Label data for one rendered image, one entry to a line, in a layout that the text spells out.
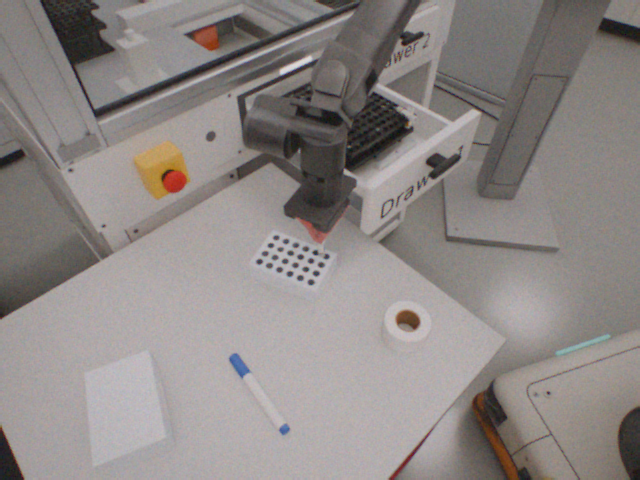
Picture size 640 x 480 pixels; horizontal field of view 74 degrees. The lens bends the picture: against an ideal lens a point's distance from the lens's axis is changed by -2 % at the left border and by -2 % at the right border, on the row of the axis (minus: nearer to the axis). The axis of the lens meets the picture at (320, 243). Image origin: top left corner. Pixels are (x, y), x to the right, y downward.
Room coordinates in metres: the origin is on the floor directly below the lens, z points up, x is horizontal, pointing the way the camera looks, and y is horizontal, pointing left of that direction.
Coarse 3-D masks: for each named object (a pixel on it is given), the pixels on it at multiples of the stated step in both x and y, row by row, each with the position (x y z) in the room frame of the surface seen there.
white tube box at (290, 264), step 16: (272, 240) 0.47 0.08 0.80; (288, 240) 0.47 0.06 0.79; (256, 256) 0.43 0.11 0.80; (272, 256) 0.44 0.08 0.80; (288, 256) 0.43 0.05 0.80; (304, 256) 0.44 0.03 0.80; (336, 256) 0.44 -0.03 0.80; (256, 272) 0.41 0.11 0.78; (272, 272) 0.40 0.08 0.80; (288, 272) 0.41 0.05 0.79; (304, 272) 0.40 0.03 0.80; (320, 272) 0.40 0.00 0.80; (288, 288) 0.39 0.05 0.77; (304, 288) 0.37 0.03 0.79; (320, 288) 0.38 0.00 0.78
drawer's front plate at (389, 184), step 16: (480, 112) 0.66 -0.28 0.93; (448, 128) 0.61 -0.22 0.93; (464, 128) 0.62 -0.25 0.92; (432, 144) 0.57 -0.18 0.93; (448, 144) 0.59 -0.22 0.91; (464, 144) 0.64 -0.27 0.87; (400, 160) 0.52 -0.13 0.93; (416, 160) 0.53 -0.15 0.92; (464, 160) 0.65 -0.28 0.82; (384, 176) 0.49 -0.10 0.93; (400, 176) 0.51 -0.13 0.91; (416, 176) 0.54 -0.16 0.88; (368, 192) 0.47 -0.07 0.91; (384, 192) 0.48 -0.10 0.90; (400, 192) 0.51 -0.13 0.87; (416, 192) 0.55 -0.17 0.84; (368, 208) 0.46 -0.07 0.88; (384, 208) 0.49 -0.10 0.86; (400, 208) 0.52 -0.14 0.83; (368, 224) 0.46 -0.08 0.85
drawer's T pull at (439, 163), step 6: (432, 156) 0.56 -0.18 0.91; (438, 156) 0.56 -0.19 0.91; (444, 156) 0.56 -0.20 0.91; (450, 156) 0.55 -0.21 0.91; (456, 156) 0.55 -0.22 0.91; (426, 162) 0.55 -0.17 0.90; (432, 162) 0.54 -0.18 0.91; (438, 162) 0.54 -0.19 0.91; (444, 162) 0.54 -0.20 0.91; (450, 162) 0.54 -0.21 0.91; (456, 162) 0.55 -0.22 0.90; (438, 168) 0.52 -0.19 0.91; (444, 168) 0.53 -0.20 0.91; (432, 174) 0.51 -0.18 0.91; (438, 174) 0.52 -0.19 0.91
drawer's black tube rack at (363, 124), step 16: (288, 96) 0.75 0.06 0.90; (304, 96) 0.76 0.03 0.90; (368, 112) 0.70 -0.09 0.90; (384, 112) 0.71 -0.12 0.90; (352, 128) 0.65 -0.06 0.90; (368, 128) 0.65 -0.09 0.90; (400, 128) 0.69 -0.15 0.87; (352, 144) 0.60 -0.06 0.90; (384, 144) 0.64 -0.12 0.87; (352, 160) 0.60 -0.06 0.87; (368, 160) 0.60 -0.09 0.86
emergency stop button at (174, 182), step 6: (174, 174) 0.53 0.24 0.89; (180, 174) 0.54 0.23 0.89; (168, 180) 0.52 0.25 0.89; (174, 180) 0.52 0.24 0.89; (180, 180) 0.53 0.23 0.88; (186, 180) 0.54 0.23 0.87; (168, 186) 0.52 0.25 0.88; (174, 186) 0.52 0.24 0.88; (180, 186) 0.53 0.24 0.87; (174, 192) 0.52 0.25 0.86
